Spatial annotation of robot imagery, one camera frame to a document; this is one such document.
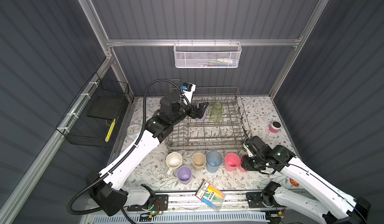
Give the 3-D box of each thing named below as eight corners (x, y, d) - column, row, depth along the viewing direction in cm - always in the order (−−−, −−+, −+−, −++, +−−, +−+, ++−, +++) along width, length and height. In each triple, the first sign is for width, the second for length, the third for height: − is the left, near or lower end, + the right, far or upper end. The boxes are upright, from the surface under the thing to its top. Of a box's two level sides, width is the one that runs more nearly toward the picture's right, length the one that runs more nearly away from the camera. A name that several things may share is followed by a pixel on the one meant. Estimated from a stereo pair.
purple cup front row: (178, 184, 81) (176, 178, 73) (178, 172, 85) (177, 166, 77) (192, 184, 81) (191, 178, 73) (192, 172, 85) (191, 166, 77)
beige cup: (192, 173, 84) (191, 166, 76) (192, 159, 89) (191, 152, 81) (205, 173, 84) (206, 166, 76) (205, 159, 89) (205, 152, 81)
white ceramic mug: (166, 178, 82) (164, 173, 75) (169, 158, 90) (166, 152, 83) (181, 178, 82) (180, 173, 75) (182, 158, 90) (181, 152, 83)
